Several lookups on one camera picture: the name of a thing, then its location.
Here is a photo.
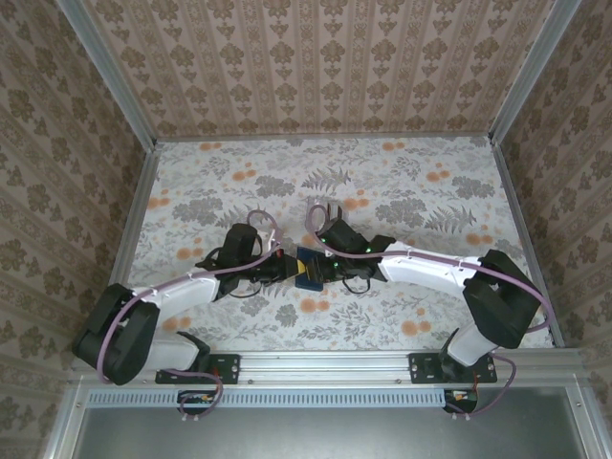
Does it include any floral table cover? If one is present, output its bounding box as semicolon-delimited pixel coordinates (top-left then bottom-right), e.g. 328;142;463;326
112;137;556;353

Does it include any grey metal panel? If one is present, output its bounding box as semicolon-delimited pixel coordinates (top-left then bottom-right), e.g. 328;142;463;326
71;405;592;459

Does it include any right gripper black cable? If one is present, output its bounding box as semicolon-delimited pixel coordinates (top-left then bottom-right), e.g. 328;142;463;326
342;275;373;295

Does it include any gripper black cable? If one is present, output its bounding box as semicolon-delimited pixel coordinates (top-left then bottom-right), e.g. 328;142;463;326
342;275;373;295
228;280;270;301

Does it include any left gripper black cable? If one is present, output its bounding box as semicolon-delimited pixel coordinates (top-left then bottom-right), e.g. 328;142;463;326
228;280;270;301

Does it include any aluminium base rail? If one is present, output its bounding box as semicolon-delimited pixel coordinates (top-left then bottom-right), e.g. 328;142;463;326
71;347;590;383

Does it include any aluminium table end rail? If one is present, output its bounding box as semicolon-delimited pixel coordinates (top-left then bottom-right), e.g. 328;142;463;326
153;135;496;144

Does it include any aluminium table side rail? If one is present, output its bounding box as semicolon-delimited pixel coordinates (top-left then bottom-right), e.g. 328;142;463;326
93;141;160;353
491;138;566;350

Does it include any grey slotted cable duct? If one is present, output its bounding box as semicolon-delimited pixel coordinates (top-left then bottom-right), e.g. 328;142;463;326
87;386;479;408

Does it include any aluminium frame post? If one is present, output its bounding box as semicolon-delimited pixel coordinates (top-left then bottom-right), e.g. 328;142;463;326
490;0;583;144
51;0;159;147

